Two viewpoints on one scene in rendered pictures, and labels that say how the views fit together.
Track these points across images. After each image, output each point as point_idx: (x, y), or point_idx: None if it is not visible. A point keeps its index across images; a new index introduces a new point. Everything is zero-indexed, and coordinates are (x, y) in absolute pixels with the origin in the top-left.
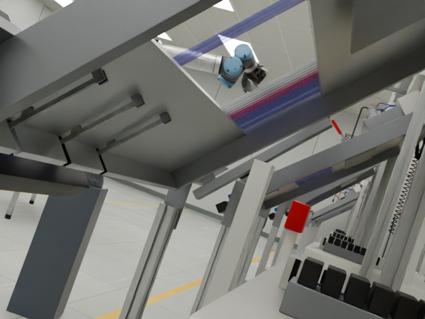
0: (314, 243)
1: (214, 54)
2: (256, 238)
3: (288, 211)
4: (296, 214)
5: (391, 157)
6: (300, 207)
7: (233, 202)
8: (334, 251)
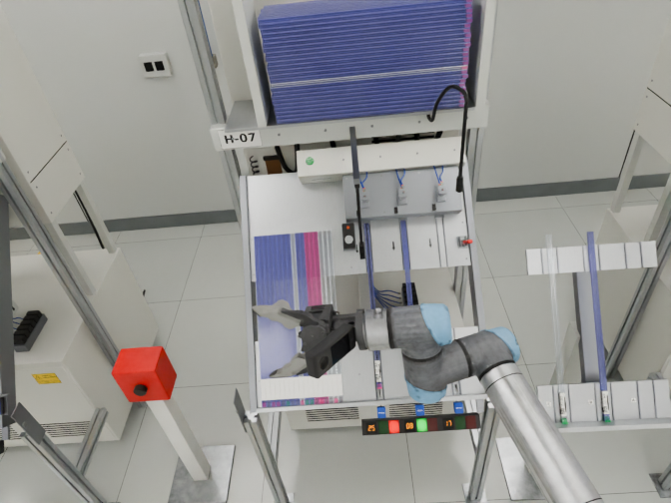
0: None
1: (519, 376)
2: (264, 431)
3: (144, 387)
4: (165, 372)
5: None
6: (161, 361)
7: None
8: None
